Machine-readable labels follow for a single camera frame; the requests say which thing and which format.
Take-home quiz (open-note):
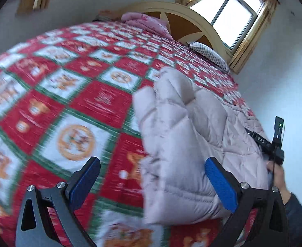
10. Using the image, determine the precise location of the yellow curtain right of headboard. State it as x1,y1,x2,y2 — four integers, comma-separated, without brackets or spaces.
229,0,279,74

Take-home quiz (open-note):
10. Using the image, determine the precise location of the pink folded blanket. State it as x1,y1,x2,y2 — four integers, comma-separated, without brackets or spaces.
121,12,174,41

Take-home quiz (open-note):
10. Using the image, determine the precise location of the red patchwork bear bedspread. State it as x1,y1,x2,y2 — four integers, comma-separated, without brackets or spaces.
0,22,262,246

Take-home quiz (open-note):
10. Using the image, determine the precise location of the beige quilted down jacket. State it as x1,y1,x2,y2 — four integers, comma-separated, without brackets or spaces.
133,67,269,225

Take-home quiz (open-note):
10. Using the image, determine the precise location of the black tracking camera box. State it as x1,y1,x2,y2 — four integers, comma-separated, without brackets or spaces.
274,116,285,141

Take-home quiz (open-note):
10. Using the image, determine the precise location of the headboard wall window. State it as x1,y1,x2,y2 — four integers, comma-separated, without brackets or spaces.
191,0,265,54

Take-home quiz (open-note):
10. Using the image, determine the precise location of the person's right hand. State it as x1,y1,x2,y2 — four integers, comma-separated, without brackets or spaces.
266,161,291,205

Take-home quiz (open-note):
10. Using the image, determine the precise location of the cream and brown headboard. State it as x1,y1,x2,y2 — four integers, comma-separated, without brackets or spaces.
119,1,230,61

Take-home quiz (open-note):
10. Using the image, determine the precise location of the dark blue right sleeve forearm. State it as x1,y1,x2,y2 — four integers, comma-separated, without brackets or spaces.
285,193,302,246

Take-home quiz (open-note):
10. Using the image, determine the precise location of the striped pillow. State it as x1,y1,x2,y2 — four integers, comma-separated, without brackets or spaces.
189,41,230,74

